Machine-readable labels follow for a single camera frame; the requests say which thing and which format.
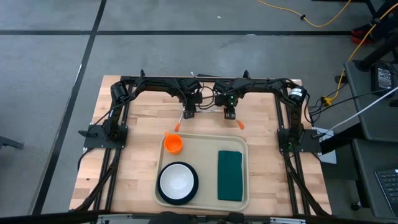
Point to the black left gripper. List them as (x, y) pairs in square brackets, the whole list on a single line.
[(191, 99)]

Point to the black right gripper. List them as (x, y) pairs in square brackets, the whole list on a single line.
[(228, 99)]

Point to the orange plastic cup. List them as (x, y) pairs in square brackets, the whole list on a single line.
[(173, 144)]

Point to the beige plastic tray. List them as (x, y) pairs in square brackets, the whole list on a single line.
[(202, 152)]

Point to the dark green cloth napkin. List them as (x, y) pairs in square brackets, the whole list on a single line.
[(230, 177)]

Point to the white bowl with black rim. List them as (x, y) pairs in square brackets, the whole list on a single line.
[(177, 183)]

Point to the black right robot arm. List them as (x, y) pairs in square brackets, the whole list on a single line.
[(264, 84)]

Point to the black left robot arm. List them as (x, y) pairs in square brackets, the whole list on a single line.
[(149, 84)]

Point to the flat black bar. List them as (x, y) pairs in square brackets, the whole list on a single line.
[(206, 75)]

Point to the white paper sheet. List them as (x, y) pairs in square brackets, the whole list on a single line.
[(329, 157)]

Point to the grey desk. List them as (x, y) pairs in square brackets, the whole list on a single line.
[(367, 186), (373, 124)]

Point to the person's foot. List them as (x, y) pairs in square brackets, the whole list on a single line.
[(362, 36)]

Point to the black caster wheel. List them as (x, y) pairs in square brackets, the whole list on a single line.
[(356, 205)]

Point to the black power adapter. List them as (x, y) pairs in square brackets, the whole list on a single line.
[(384, 77)]

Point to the black stand leg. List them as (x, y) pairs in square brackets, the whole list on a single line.
[(379, 51)]

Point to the black keyboard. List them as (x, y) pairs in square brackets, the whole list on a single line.
[(388, 186)]

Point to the black chair base leg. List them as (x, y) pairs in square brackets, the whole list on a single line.
[(11, 142)]

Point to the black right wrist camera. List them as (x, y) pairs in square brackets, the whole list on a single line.
[(222, 87)]

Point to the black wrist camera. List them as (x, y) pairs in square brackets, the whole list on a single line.
[(222, 87), (190, 85)]

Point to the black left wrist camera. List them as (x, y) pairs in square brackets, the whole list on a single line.
[(190, 85)]

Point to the black aluminium table frame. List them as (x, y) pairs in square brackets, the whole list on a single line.
[(208, 78)]

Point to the small black frame clamp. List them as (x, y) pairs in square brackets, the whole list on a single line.
[(142, 73), (246, 75)]

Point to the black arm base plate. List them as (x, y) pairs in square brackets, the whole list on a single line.
[(93, 141), (312, 144)]

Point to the black camera gantry frame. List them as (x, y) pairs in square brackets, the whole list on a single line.
[(46, 217)]

